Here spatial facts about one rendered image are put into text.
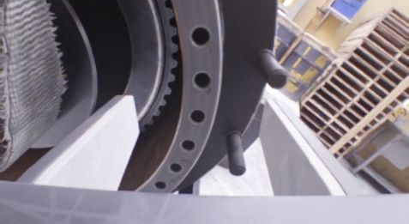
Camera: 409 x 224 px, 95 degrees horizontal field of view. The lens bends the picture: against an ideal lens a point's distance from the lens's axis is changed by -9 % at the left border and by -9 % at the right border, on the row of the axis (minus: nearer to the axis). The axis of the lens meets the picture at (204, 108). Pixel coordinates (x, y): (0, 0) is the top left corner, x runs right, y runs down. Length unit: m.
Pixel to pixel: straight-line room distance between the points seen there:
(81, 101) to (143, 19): 0.10
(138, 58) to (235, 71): 0.11
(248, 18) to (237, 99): 0.08
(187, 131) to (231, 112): 0.08
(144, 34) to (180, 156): 0.13
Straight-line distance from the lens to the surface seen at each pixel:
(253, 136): 1.54
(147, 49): 0.24
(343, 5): 4.55
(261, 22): 0.20
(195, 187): 0.30
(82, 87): 0.21
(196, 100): 0.15
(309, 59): 3.23
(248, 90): 0.22
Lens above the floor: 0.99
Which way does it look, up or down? 26 degrees down
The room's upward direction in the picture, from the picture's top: 36 degrees clockwise
